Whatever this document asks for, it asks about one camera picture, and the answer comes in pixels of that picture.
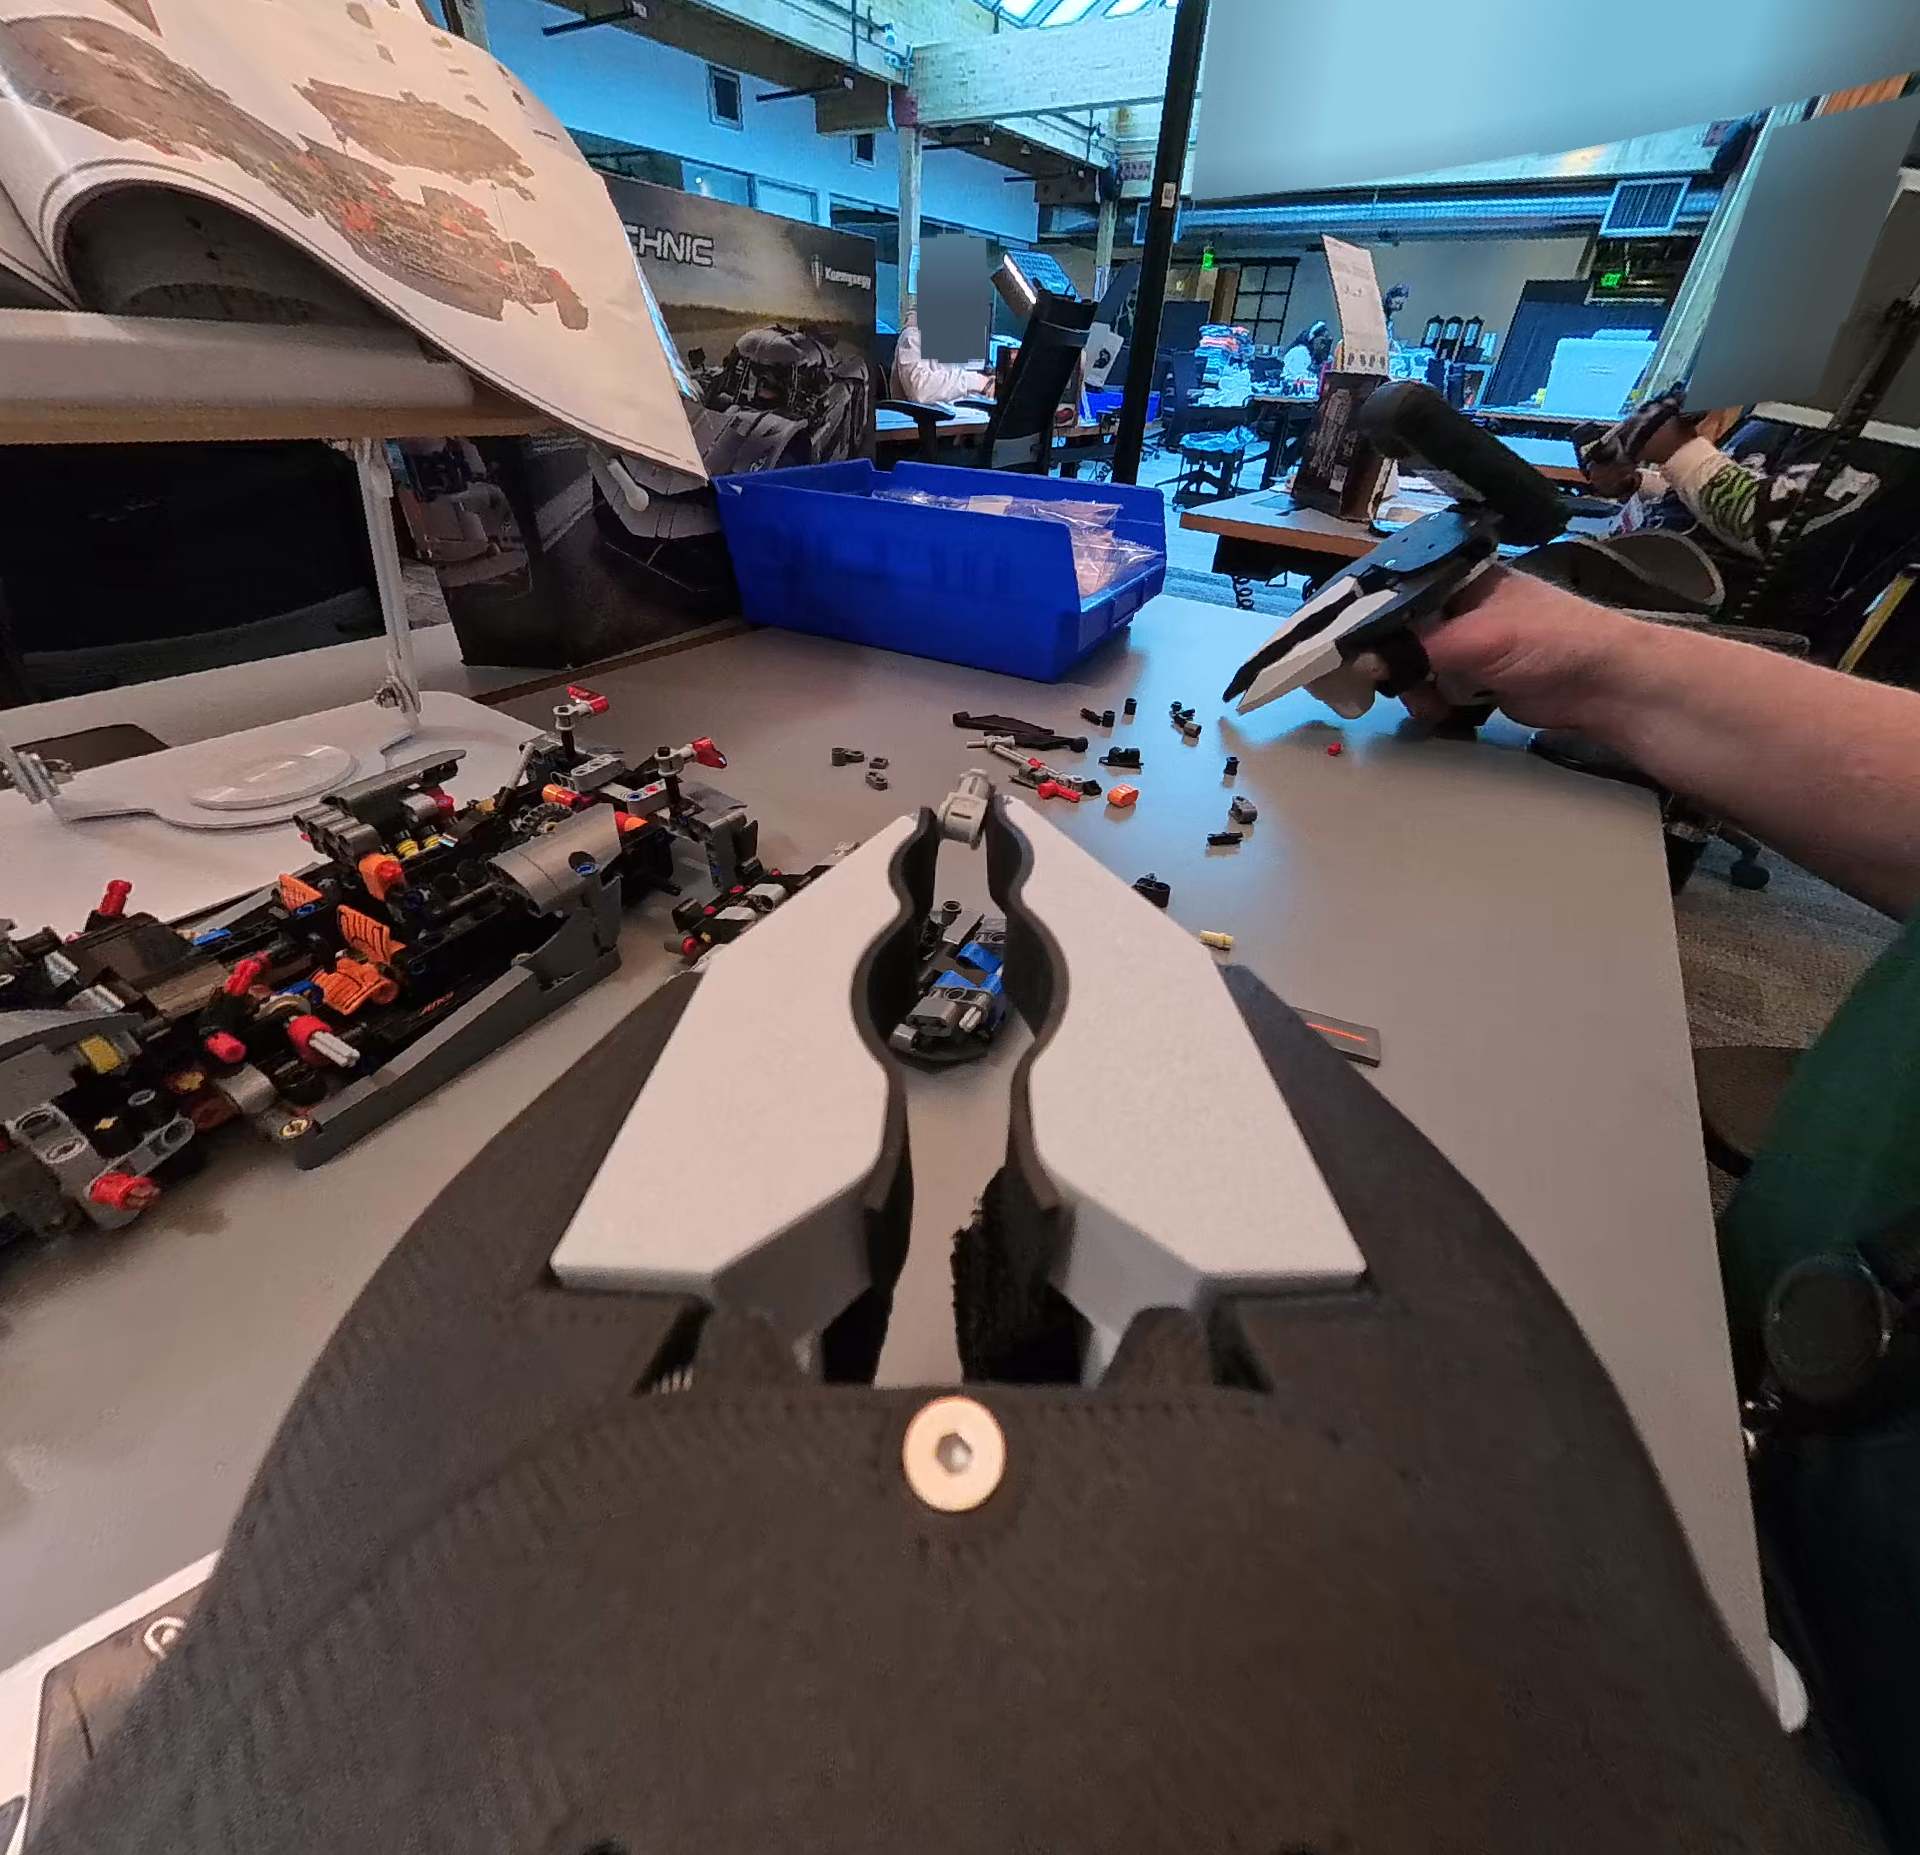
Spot large lego vehicle chassis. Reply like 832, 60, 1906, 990
0, 692, 760, 1240

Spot blue plastic bin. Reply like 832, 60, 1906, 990
711, 458, 1169, 683

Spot person's right forearm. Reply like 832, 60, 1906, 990
1613, 602, 1920, 918

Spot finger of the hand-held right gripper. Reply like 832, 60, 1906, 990
1233, 599, 1470, 719
1223, 567, 1426, 703

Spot lego sub-assembly with blue parts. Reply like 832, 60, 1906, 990
667, 857, 1010, 1070

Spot printed marker sheet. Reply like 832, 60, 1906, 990
0, 1554, 228, 1855

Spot scattered small black lego pieces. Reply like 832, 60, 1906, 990
1076, 697, 1247, 910

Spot grey and red lego rods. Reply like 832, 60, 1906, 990
972, 738, 1106, 807

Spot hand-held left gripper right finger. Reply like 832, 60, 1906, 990
981, 797, 1368, 1385

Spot white metal book stand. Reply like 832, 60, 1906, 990
0, 306, 531, 934

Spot dark cardboard box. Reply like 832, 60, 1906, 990
1294, 370, 1391, 522

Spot wooden office desk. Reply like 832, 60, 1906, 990
1179, 481, 1443, 597

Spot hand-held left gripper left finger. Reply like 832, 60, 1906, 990
548, 812, 943, 1385

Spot lego instruction booklet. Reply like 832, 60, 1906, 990
0, 0, 710, 479

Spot grey office chair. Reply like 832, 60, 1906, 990
1530, 528, 1731, 613

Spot person's green shirt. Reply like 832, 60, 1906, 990
1718, 910, 1920, 1855

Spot person's right hand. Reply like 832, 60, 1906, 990
1403, 565, 1634, 739

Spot dark printed lego box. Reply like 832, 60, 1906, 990
398, 167, 880, 672

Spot clear plastic parts bags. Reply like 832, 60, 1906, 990
870, 481, 1164, 597

